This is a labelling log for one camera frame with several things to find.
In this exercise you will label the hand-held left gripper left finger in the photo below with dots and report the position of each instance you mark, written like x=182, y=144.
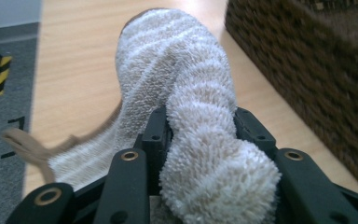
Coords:
x=155, y=143

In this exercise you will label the white striped towel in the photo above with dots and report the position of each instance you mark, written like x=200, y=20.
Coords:
x=180, y=102

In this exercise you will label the black floor tape mark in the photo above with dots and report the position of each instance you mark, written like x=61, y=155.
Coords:
x=17, y=123

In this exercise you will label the brown woven basket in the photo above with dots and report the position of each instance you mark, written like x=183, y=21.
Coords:
x=310, y=77

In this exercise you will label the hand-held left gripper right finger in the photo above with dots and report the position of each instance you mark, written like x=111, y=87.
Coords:
x=254, y=130

